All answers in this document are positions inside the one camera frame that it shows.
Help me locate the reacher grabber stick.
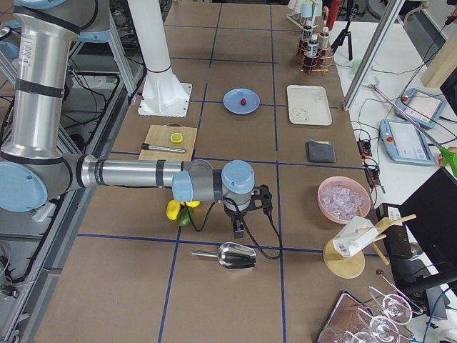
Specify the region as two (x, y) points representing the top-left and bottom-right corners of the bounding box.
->
(367, 84), (456, 176)

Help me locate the blue plate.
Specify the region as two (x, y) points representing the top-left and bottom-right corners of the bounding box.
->
(223, 88), (260, 115)

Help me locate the green avocado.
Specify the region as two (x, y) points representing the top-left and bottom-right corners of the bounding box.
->
(177, 207), (194, 227)

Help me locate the teach pendant far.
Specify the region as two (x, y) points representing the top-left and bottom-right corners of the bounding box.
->
(396, 88), (447, 129)

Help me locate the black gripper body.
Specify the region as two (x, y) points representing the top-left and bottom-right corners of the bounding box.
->
(223, 184), (272, 224)

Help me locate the lemon half slice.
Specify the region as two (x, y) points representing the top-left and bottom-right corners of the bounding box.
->
(170, 132), (184, 144)

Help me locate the pink bowl of ice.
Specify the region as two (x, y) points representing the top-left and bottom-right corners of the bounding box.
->
(317, 176), (371, 224)

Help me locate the aluminium frame post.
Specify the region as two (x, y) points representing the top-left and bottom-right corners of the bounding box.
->
(342, 0), (405, 111)

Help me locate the teach pendant near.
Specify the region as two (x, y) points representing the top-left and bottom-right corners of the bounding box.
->
(379, 119), (435, 166)

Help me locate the cream bear tray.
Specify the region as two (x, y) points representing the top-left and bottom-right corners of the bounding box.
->
(286, 85), (332, 126)

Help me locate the black monitor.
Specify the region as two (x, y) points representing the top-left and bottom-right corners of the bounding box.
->
(378, 166), (457, 297)

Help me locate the black tripod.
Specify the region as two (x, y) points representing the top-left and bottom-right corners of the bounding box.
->
(331, 0), (358, 61)

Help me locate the tea bottle white cap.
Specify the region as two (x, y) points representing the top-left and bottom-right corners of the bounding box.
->
(306, 34), (318, 70)

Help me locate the steel ice scoop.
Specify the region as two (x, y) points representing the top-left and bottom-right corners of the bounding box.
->
(191, 242), (256, 270)

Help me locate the green bowl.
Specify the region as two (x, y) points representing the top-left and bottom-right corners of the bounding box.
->
(351, 59), (361, 74)

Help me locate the round yellow lemon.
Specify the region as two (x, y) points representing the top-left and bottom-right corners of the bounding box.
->
(185, 201), (201, 208)

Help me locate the steel muddler black tip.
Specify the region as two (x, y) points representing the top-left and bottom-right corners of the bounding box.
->
(141, 142), (186, 154)

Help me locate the elongated yellow lemon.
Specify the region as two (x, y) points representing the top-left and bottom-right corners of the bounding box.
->
(166, 199), (181, 221)

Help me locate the white wire cup rack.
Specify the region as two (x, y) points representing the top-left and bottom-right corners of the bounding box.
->
(286, 0), (323, 28)

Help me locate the teach pendant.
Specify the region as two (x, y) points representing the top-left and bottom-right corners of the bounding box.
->
(379, 119), (435, 166)
(396, 88), (447, 129)

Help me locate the wine glass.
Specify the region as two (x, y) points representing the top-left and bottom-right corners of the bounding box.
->
(368, 287), (413, 325)

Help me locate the grey yellow folded cloth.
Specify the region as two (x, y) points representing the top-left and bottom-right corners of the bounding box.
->
(306, 140), (336, 163)

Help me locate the copper wire bottle rack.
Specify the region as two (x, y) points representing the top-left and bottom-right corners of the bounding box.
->
(297, 34), (333, 73)

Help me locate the wooden stand with base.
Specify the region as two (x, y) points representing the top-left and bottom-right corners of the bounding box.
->
(323, 214), (416, 279)

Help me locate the wooden cutting board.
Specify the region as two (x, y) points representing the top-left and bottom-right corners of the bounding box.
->
(139, 124), (197, 161)

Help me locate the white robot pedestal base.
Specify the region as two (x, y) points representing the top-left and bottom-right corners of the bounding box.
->
(128, 0), (192, 118)

